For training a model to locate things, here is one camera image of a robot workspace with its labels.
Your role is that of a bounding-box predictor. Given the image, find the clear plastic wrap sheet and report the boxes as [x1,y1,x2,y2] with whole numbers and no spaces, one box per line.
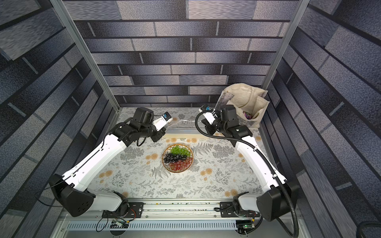
[164,119,207,139]

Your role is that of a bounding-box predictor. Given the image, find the grey plastic wrap dispenser box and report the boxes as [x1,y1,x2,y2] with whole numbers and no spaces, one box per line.
[166,128,202,136]

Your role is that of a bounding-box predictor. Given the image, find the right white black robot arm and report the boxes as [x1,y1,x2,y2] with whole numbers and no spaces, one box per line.
[196,105,299,221]

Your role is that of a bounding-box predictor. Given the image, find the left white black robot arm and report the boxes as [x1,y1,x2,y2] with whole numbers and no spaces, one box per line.
[49,108,172,217]

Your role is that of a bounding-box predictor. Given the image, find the woven plate of grapes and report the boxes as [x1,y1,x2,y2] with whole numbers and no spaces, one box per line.
[161,144,194,173]

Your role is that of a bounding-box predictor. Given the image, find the purple item inside bag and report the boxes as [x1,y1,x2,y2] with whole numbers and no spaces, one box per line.
[243,112,252,120]

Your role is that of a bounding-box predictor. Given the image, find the beige canvas tote bag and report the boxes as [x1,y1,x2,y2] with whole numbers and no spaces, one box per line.
[215,83,269,129]

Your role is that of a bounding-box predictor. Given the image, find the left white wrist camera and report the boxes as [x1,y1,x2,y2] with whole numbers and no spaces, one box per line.
[153,112,173,131]

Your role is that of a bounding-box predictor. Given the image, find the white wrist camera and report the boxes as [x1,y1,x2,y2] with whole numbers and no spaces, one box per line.
[153,112,173,131]
[199,105,217,126]

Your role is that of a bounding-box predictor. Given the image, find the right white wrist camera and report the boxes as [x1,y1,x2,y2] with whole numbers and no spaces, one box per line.
[199,105,217,126]

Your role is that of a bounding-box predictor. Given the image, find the right black corrugated cable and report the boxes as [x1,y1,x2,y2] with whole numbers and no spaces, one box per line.
[194,110,300,238]

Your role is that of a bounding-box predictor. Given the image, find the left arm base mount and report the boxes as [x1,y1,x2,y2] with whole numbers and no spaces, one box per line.
[102,202,144,219]

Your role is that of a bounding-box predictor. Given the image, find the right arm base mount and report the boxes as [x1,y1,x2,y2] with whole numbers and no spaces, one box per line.
[218,201,261,218]

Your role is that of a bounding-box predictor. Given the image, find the aluminium front rail frame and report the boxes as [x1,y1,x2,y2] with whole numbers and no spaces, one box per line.
[51,199,287,238]

